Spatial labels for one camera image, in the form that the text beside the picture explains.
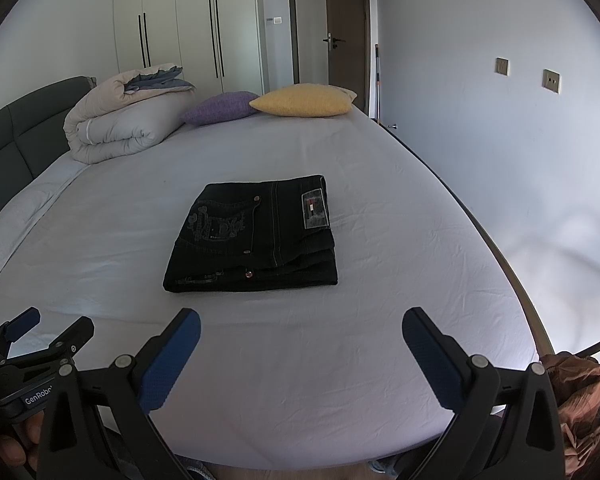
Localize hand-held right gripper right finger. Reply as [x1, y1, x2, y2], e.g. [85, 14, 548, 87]
[401, 306, 566, 480]

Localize brown room door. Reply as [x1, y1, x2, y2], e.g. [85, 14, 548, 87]
[325, 0, 371, 111]

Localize brown crumpled cloth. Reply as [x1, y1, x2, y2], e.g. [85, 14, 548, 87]
[537, 352, 600, 478]

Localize purple pillow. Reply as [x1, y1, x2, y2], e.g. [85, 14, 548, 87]
[181, 91, 261, 127]

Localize dark grey padded headboard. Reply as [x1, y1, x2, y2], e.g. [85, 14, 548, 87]
[0, 76, 97, 238]

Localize folded beige duvet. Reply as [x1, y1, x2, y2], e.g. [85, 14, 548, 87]
[63, 63, 198, 165]

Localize person's left hand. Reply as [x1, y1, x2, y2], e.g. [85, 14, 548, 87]
[0, 407, 48, 480]

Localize white bed pillow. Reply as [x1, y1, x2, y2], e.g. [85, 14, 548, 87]
[0, 160, 88, 306]

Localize yellow pillow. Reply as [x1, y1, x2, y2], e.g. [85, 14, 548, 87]
[249, 83, 357, 117]

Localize white wardrobe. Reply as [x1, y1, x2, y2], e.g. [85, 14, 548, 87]
[112, 0, 266, 96]

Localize black jeans pants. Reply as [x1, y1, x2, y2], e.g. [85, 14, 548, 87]
[162, 175, 340, 293]

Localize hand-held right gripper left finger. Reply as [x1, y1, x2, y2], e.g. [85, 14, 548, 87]
[35, 307, 203, 480]

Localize bed with white sheet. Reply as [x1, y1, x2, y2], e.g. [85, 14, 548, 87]
[0, 105, 556, 472]

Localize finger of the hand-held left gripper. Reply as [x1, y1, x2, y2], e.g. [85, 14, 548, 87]
[0, 307, 42, 358]
[7, 316, 95, 377]

